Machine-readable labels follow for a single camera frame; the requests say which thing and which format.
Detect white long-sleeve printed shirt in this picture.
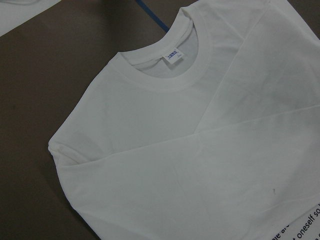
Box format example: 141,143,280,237
0,0,320,240

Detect blue tape grid lines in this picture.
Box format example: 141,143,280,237
135,0,170,33

